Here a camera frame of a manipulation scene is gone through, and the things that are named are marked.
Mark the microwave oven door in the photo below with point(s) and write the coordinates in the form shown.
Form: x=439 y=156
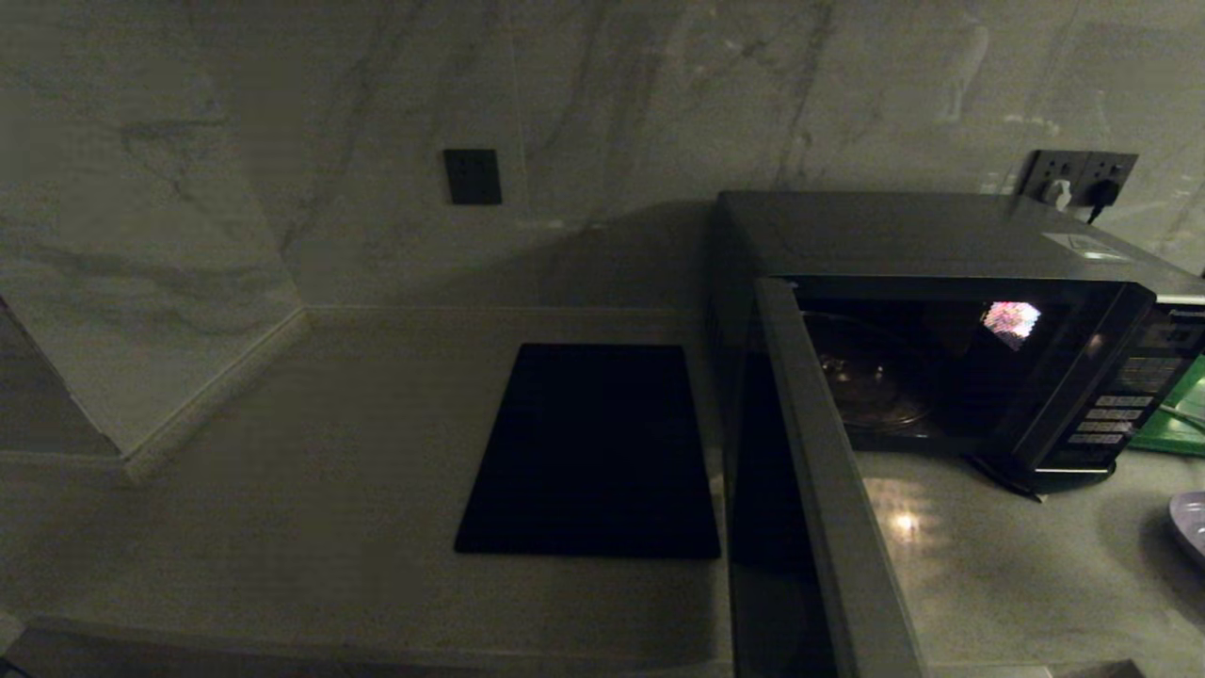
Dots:
x=828 y=527

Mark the purple plate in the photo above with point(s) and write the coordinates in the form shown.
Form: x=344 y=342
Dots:
x=1191 y=523

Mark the silver microwave oven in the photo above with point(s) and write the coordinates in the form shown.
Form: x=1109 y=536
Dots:
x=894 y=235

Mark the black induction cooktop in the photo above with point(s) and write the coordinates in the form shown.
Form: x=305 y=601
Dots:
x=593 y=452

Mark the white power plug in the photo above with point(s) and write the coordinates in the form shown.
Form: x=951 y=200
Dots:
x=1061 y=194

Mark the black power plug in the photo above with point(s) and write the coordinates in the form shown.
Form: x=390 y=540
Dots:
x=1104 y=194

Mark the green cutting board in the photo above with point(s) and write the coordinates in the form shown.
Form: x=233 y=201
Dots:
x=1177 y=428

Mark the dark wall switch panel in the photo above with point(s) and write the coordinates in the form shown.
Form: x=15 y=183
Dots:
x=473 y=177

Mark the grey wall outlet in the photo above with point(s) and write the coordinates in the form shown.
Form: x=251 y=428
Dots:
x=1054 y=167
x=1118 y=167

